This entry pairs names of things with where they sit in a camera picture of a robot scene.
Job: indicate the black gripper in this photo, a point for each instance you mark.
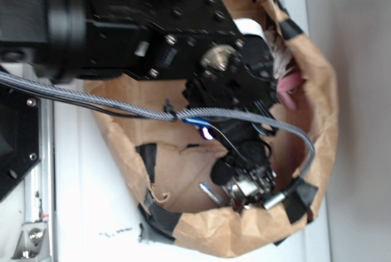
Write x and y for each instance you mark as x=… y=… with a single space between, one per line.
x=198 y=42

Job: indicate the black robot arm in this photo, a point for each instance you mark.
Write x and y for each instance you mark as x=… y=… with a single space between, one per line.
x=88 y=39

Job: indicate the brown paper bag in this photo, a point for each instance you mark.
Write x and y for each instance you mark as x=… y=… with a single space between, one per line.
x=163 y=163

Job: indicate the crumpled white paper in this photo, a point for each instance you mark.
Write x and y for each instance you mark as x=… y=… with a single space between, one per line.
x=280 y=53

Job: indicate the pink plush bunny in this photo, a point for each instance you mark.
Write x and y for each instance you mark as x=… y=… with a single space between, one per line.
x=286 y=86

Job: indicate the black octagonal mount plate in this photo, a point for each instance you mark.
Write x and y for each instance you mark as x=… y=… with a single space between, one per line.
x=20 y=137

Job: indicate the aluminium frame rail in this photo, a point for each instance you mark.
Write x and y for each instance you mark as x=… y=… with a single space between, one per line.
x=37 y=236

